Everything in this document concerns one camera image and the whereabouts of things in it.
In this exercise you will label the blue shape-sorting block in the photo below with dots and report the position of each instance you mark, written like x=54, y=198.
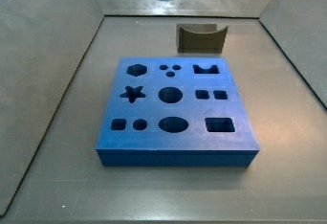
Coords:
x=175, y=115

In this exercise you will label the dark curved holder block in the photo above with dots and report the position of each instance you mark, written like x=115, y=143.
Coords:
x=200, y=38

